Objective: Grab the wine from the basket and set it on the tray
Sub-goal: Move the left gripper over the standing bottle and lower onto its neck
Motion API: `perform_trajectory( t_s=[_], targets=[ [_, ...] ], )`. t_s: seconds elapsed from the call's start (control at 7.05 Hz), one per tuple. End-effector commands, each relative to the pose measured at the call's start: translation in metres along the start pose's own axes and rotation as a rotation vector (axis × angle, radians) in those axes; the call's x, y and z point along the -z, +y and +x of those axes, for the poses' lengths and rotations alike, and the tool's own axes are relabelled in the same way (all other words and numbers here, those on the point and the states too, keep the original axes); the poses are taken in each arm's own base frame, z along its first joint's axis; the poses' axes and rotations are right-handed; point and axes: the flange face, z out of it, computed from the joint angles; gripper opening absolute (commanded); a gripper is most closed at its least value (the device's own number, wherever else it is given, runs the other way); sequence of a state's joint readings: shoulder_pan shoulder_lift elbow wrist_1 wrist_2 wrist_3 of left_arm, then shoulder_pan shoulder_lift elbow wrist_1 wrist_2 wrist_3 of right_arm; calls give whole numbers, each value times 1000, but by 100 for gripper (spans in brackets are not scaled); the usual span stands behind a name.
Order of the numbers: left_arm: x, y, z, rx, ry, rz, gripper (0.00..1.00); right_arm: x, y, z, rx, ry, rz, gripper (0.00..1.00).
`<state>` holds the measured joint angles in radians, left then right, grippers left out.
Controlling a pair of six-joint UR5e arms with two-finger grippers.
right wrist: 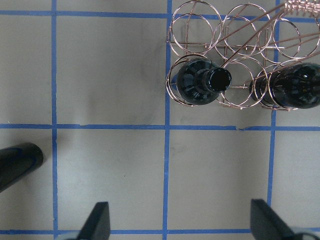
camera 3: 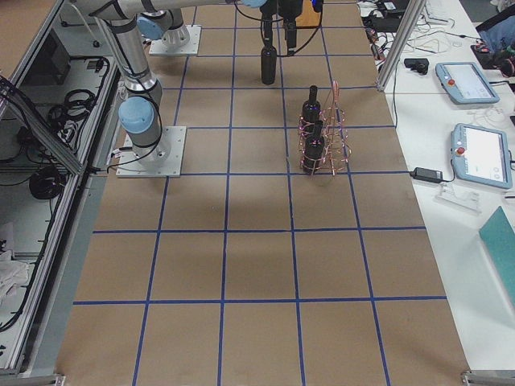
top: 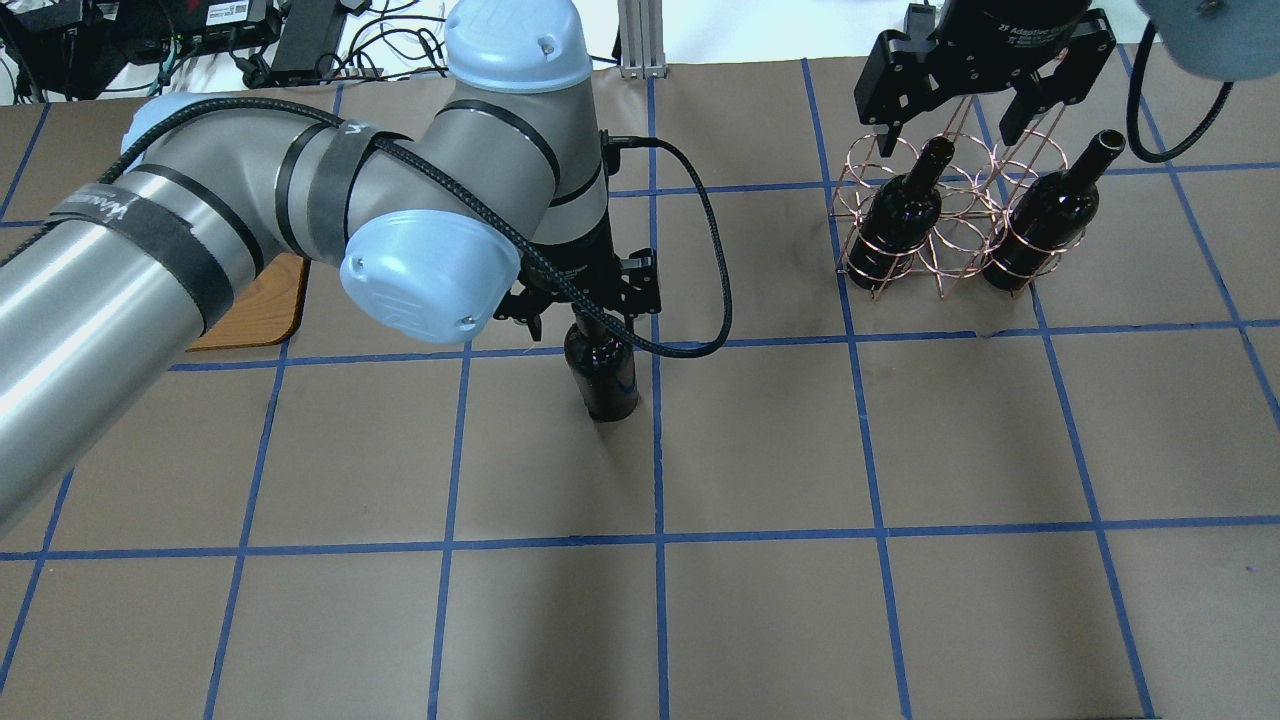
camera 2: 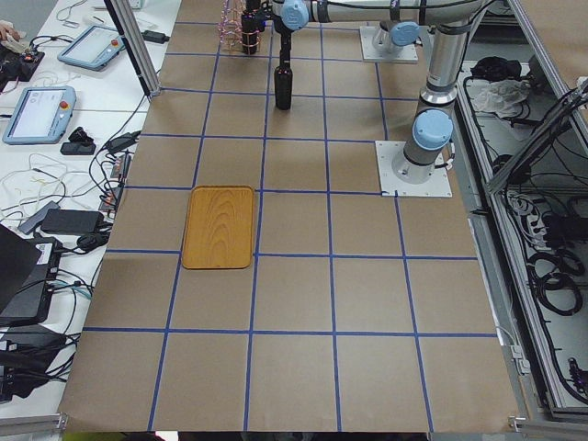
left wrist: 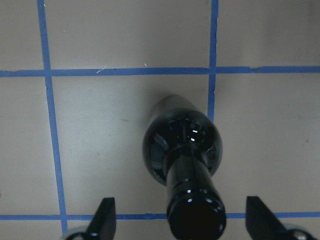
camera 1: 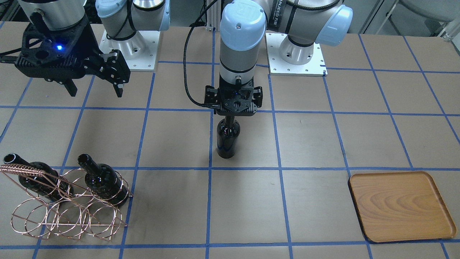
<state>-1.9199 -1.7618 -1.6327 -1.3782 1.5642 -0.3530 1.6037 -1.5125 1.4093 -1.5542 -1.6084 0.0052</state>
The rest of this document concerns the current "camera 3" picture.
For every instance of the small black webcam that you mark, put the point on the small black webcam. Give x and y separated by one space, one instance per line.
419 65

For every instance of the wooden tray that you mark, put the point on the wooden tray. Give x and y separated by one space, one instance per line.
309 18

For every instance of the aluminium frame post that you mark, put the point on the aluminium frame post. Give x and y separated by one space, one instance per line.
404 31

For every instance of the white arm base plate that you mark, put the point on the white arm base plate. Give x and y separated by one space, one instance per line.
165 160
181 41

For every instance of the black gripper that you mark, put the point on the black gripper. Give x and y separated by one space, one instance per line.
288 11

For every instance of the teach pendant near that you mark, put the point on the teach pendant near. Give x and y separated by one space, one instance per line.
481 155

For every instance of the teach pendant far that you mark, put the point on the teach pendant far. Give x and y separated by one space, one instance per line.
465 83

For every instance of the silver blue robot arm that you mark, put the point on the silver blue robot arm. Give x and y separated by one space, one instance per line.
153 25
124 23

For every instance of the copper wire bottle basket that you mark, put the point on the copper wire bottle basket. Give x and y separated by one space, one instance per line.
337 150

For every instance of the white cloth rag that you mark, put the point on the white cloth rag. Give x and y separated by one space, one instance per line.
14 273

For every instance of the black power adapter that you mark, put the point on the black power adapter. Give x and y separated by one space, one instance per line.
427 175

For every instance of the teal notebook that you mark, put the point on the teal notebook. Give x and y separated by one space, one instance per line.
497 235

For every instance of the dark wine bottle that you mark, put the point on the dark wine bottle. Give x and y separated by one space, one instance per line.
311 107
268 63
313 149

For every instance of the dark wine bottle front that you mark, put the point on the dark wine bottle front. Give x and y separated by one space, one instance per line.
313 149

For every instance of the teach pendant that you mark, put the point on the teach pendant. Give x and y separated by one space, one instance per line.
465 83
481 155

